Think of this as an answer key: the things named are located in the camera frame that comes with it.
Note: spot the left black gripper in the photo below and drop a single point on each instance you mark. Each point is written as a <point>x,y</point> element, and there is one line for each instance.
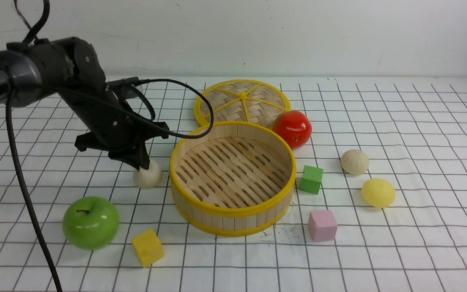
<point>114,127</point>

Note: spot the beige bun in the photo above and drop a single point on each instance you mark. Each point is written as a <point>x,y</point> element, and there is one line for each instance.
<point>148,178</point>
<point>355,162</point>

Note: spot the yellow bun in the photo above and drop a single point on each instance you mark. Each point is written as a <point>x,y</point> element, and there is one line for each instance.
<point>378,193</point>

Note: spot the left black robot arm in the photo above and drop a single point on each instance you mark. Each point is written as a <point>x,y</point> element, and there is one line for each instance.
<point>70,67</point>

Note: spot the bamboo steamer tray yellow rim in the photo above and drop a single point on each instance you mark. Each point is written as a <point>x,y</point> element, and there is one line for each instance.
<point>237,180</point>

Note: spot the woven bamboo steamer lid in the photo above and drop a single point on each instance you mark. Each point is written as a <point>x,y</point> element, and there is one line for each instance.
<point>241,100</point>

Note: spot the green apple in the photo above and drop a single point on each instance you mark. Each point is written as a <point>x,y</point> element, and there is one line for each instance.
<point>90,223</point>

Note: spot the yellow cube block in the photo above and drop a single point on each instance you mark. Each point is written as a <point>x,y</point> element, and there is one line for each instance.
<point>148,248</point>

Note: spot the red tomato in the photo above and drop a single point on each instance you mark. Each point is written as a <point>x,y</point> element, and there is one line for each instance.
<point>293,127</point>

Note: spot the green cube block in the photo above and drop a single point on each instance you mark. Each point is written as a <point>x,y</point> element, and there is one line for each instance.
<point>311,179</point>

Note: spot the pink cube block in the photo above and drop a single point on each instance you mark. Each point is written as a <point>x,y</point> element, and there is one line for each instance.
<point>322,225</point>

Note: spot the white grid tablecloth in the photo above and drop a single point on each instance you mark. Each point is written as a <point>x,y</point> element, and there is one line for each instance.
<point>414,132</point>

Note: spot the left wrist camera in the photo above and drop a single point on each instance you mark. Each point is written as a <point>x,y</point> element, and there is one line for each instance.
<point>125,88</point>

